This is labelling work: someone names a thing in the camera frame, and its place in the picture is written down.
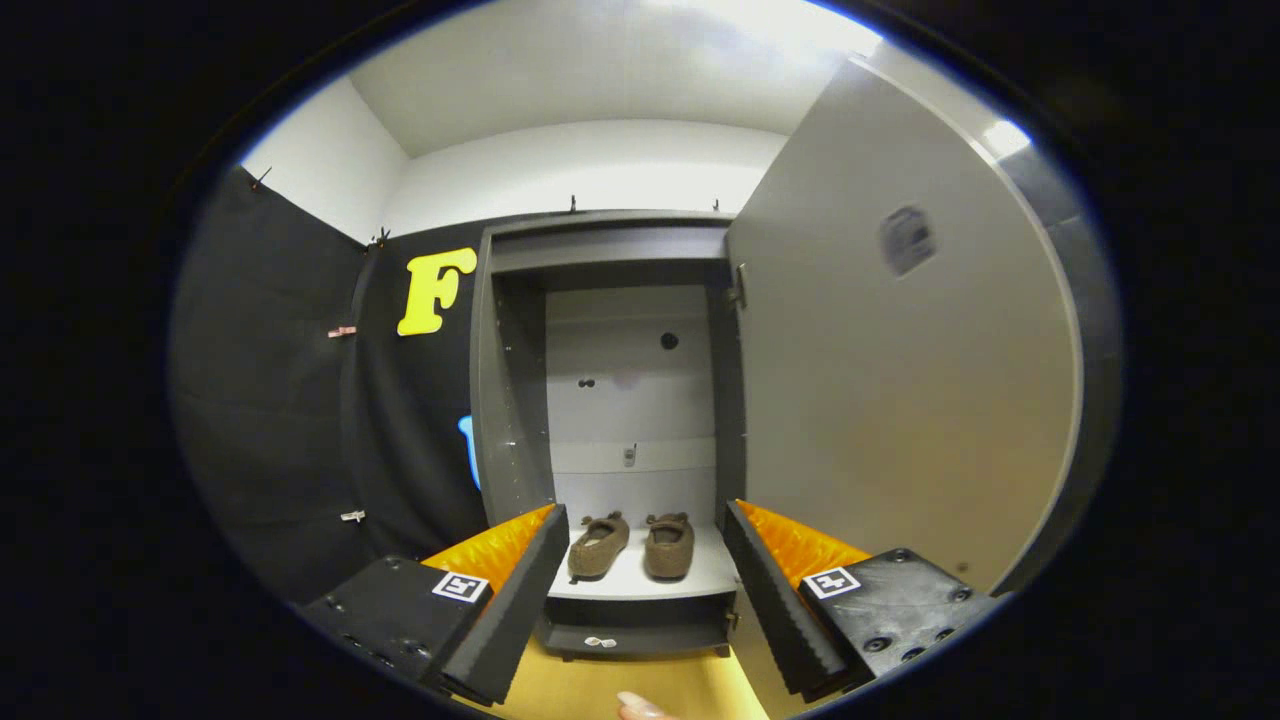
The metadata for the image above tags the black backdrop cloth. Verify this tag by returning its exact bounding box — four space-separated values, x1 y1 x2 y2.
170 165 501 606

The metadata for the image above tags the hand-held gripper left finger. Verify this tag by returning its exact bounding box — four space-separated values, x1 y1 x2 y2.
298 503 571 707

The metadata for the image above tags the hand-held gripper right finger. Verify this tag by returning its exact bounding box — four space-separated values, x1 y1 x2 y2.
723 499 1003 701

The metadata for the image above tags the brown fuzzy shoe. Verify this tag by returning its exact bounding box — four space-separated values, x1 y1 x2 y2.
567 511 631 581
643 512 696 582

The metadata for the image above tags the grey shoe cabinet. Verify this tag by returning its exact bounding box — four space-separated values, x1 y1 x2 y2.
468 210 751 661

